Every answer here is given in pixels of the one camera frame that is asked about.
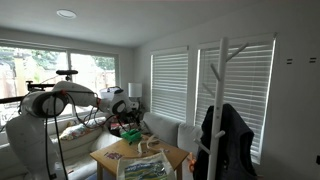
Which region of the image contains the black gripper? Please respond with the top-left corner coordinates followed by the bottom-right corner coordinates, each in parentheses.
top-left (124, 111), bottom-right (140, 132)

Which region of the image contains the green plastic storage box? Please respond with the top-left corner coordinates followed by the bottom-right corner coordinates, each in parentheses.
top-left (120, 129), bottom-right (143, 144)

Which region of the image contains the oval patterned pillow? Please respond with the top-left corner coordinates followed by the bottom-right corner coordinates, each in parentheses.
top-left (139, 120), bottom-right (152, 134)

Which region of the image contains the red patterned cushion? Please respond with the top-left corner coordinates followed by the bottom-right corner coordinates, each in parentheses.
top-left (109, 122), bottom-right (130, 131)

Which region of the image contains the light wooden coffee table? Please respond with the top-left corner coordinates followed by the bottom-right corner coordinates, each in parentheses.
top-left (89, 134), bottom-right (190, 180)

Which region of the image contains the light gray sectional sofa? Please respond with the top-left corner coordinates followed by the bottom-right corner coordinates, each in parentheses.
top-left (0, 111), bottom-right (205, 180)

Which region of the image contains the white drum shade table lamp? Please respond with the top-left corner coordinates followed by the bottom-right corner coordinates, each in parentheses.
top-left (127, 82), bottom-right (144, 113)

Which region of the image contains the white shade arc lamp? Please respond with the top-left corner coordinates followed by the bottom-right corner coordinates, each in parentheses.
top-left (99, 85), bottom-right (124, 101)

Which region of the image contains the narrow white window blind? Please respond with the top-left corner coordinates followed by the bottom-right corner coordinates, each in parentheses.
top-left (150, 49), bottom-right (190, 123)

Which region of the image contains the floral patterned pillow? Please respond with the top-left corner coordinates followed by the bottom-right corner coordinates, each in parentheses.
top-left (59, 116), bottom-right (107, 142)

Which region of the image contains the large picture window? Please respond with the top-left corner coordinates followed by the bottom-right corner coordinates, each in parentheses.
top-left (0, 40), bottom-right (120, 127)

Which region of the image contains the white wooden coat rack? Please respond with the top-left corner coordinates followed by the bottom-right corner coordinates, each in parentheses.
top-left (193, 36), bottom-right (250, 180)

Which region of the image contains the dark hanging jacket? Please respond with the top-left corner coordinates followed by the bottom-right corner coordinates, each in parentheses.
top-left (192, 103), bottom-right (258, 180)

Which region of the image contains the wide white window blind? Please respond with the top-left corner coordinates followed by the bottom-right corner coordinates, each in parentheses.
top-left (194, 39), bottom-right (276, 164)

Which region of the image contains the black horizontal bar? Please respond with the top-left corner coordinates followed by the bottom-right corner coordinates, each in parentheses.
top-left (0, 95), bottom-right (26, 105)

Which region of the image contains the round ceiling light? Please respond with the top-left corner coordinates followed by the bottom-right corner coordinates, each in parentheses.
top-left (55, 8), bottom-right (78, 20)

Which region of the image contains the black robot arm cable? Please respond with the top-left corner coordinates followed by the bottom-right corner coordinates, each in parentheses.
top-left (65, 91), bottom-right (116, 130)

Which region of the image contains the orange rope toy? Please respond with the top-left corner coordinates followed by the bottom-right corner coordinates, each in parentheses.
top-left (187, 152), bottom-right (198, 173)

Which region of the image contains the black hanging cable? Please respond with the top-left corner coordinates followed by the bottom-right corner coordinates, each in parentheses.
top-left (44, 93), bottom-right (69, 180)

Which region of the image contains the black camera on stand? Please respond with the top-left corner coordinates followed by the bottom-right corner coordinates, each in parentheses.
top-left (55, 68), bottom-right (80, 83)

